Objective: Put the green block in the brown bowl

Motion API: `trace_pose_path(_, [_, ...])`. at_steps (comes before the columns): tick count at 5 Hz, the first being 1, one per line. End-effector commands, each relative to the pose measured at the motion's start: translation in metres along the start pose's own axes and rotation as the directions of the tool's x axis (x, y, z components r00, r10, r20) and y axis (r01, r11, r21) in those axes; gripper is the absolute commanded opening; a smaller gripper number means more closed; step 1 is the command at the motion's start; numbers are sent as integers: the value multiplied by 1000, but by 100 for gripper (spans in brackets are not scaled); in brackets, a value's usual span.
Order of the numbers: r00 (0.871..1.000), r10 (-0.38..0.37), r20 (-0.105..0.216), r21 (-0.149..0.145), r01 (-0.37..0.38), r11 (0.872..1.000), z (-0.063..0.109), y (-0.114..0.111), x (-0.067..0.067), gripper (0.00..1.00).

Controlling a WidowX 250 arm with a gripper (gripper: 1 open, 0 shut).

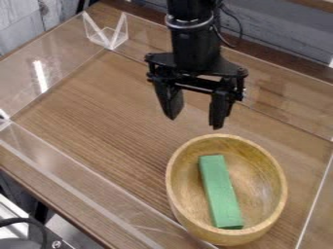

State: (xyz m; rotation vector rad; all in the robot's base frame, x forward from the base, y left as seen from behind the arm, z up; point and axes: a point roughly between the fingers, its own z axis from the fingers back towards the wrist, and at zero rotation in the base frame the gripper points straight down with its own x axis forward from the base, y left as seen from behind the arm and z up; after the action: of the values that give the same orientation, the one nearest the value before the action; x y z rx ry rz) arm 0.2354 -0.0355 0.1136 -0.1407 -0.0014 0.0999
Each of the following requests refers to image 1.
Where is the black metal mount plate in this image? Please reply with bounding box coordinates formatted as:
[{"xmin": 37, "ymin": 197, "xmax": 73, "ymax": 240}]
[{"xmin": 27, "ymin": 217, "xmax": 75, "ymax": 249}]

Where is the green rectangular block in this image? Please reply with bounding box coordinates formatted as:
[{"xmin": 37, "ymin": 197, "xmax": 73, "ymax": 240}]
[{"xmin": 200, "ymin": 155, "xmax": 245, "ymax": 230}]

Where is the clear acrylic corner bracket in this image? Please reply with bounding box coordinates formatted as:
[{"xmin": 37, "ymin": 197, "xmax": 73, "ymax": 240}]
[{"xmin": 82, "ymin": 12, "xmax": 129, "ymax": 51}]

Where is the brown wooden bowl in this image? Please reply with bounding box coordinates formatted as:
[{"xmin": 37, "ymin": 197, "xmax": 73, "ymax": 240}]
[{"xmin": 166, "ymin": 133, "xmax": 288, "ymax": 246}]

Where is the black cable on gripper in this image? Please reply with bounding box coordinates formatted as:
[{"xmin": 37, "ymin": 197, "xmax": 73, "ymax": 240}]
[{"xmin": 213, "ymin": 3, "xmax": 245, "ymax": 50}]

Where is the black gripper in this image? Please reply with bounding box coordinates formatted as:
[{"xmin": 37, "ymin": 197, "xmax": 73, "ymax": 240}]
[{"xmin": 145, "ymin": 19, "xmax": 249, "ymax": 129}]

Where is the black cable lower left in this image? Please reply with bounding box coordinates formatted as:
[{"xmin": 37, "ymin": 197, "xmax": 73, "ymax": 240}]
[{"xmin": 0, "ymin": 217, "xmax": 49, "ymax": 249}]

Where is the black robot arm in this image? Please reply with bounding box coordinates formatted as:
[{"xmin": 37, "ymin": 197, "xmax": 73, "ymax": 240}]
[{"xmin": 145, "ymin": 0, "xmax": 249, "ymax": 129}]

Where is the clear acrylic tray wall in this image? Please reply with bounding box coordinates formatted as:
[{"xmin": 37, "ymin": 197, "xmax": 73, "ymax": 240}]
[{"xmin": 0, "ymin": 117, "xmax": 217, "ymax": 249}]

